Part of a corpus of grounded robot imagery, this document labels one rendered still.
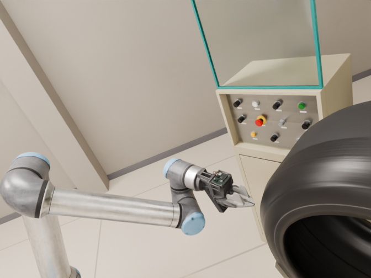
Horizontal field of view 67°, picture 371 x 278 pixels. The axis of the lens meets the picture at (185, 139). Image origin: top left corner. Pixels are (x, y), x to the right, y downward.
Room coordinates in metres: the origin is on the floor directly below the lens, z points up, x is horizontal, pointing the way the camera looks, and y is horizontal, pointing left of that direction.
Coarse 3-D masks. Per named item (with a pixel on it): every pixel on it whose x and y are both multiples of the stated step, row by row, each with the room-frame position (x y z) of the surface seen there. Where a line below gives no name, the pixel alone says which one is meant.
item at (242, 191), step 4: (232, 188) 0.74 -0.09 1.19; (236, 188) 0.72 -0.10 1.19; (240, 188) 0.71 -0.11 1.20; (244, 188) 0.69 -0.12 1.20; (236, 192) 0.73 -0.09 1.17; (240, 192) 0.71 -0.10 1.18; (244, 192) 0.70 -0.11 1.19; (244, 196) 0.70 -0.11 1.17; (248, 196) 0.69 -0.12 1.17; (244, 200) 0.69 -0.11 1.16; (248, 200) 0.68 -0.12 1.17; (252, 200) 0.67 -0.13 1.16
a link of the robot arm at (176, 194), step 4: (172, 188) 0.89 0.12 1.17; (188, 188) 0.87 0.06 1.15; (172, 192) 0.89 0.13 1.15; (176, 192) 0.87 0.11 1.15; (180, 192) 0.87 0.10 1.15; (184, 192) 0.86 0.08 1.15; (188, 192) 0.87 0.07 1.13; (192, 192) 0.88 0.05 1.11; (172, 196) 0.89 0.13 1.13; (176, 196) 0.87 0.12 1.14; (180, 196) 0.85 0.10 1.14; (184, 196) 0.84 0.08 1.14; (192, 196) 0.85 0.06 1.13; (172, 200) 0.90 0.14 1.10; (176, 200) 0.85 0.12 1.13
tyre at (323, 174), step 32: (320, 128) 0.52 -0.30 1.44; (352, 128) 0.44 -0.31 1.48; (288, 160) 0.49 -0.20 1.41; (320, 160) 0.40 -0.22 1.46; (352, 160) 0.36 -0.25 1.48; (288, 192) 0.43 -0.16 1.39; (320, 192) 0.37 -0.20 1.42; (352, 192) 0.32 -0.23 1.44; (288, 224) 0.42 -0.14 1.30; (320, 224) 0.60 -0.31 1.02; (352, 224) 0.57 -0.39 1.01; (288, 256) 0.45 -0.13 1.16; (320, 256) 0.52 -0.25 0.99; (352, 256) 0.51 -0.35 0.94
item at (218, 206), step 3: (204, 189) 0.79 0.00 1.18; (207, 189) 0.78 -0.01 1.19; (207, 192) 0.78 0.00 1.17; (210, 195) 0.77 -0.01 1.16; (210, 198) 0.78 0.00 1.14; (213, 201) 0.77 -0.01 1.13; (216, 201) 0.76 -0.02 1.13; (216, 204) 0.76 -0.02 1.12; (219, 204) 0.76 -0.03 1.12; (216, 207) 0.77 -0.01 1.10; (219, 207) 0.76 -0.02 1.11; (222, 207) 0.76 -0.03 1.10; (225, 207) 0.76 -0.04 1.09; (219, 210) 0.76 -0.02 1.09; (222, 210) 0.75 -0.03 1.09; (225, 210) 0.76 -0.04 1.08
